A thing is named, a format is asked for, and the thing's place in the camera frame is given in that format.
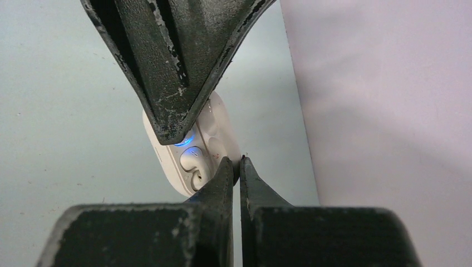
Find white earbud charging case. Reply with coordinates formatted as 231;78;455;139
142;91;242;197

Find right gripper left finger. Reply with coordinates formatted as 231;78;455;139
37;157;234;266

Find white earbud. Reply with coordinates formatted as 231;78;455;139
180;146;213;191

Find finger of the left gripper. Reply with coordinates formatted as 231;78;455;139
82;0;272;145

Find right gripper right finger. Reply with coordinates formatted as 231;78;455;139
240;157;421;266

